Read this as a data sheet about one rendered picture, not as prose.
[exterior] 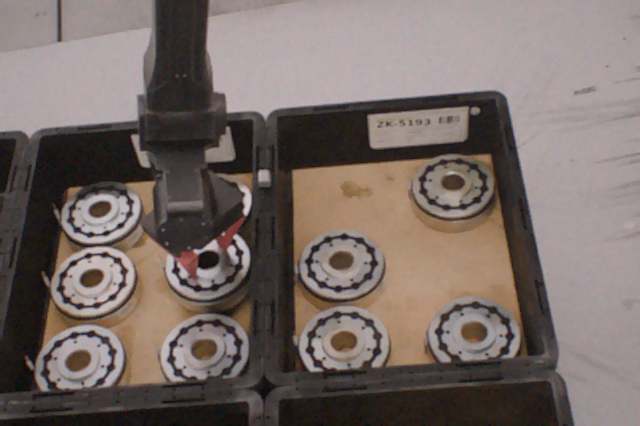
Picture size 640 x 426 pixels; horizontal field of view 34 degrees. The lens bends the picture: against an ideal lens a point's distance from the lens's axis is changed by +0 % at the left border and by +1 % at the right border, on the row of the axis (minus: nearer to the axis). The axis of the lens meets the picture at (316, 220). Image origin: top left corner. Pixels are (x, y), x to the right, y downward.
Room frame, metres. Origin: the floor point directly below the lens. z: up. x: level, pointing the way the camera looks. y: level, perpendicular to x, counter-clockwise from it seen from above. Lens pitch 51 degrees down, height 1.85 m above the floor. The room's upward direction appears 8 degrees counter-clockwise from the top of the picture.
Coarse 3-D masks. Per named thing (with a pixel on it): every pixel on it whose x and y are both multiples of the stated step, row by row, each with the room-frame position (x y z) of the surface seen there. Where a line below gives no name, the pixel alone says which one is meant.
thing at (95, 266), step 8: (88, 264) 0.79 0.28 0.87; (96, 264) 0.78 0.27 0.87; (104, 264) 0.78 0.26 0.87; (80, 272) 0.78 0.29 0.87; (88, 272) 0.78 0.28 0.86; (104, 272) 0.77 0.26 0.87; (72, 280) 0.77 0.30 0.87; (80, 280) 0.77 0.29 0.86; (104, 280) 0.76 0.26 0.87; (80, 288) 0.75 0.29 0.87; (88, 288) 0.75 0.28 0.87; (96, 288) 0.75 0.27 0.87; (104, 288) 0.75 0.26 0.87; (88, 296) 0.74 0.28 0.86
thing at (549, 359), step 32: (416, 96) 0.93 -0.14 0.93; (448, 96) 0.92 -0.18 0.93; (480, 96) 0.91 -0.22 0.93; (512, 128) 0.85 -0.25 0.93; (512, 160) 0.80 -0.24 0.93; (512, 192) 0.76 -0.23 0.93; (544, 288) 0.62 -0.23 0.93; (544, 320) 0.58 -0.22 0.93; (544, 352) 0.54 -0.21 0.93; (288, 384) 0.54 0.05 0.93
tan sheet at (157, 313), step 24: (72, 192) 0.94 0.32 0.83; (144, 192) 0.92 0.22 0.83; (144, 240) 0.84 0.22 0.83; (144, 264) 0.80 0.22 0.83; (144, 288) 0.77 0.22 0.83; (168, 288) 0.76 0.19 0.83; (144, 312) 0.73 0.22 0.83; (168, 312) 0.73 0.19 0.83; (192, 312) 0.72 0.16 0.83; (240, 312) 0.71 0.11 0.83; (48, 336) 0.72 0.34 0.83; (120, 336) 0.70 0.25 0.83; (144, 336) 0.70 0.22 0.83; (144, 360) 0.66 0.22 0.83
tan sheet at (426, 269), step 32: (416, 160) 0.91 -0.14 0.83; (480, 160) 0.89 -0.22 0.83; (320, 192) 0.88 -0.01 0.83; (352, 192) 0.87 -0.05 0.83; (384, 192) 0.86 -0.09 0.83; (320, 224) 0.83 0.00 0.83; (352, 224) 0.82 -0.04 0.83; (384, 224) 0.81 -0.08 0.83; (416, 224) 0.80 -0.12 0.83; (480, 224) 0.79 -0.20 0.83; (384, 256) 0.76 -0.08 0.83; (416, 256) 0.76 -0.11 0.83; (448, 256) 0.75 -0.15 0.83; (480, 256) 0.74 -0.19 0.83; (384, 288) 0.72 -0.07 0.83; (416, 288) 0.71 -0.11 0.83; (448, 288) 0.70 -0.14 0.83; (480, 288) 0.70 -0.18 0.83; (512, 288) 0.69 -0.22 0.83; (384, 320) 0.67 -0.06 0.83; (416, 320) 0.66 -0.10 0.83; (416, 352) 0.62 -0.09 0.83
